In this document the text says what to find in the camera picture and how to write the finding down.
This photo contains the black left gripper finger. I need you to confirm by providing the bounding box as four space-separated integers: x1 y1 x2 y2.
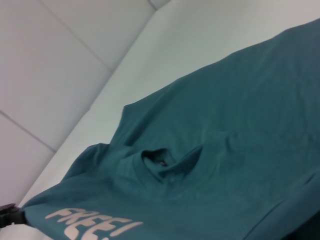
0 203 28 229

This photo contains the teal blue t-shirt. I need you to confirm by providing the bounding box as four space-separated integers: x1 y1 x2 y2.
21 18 320 240

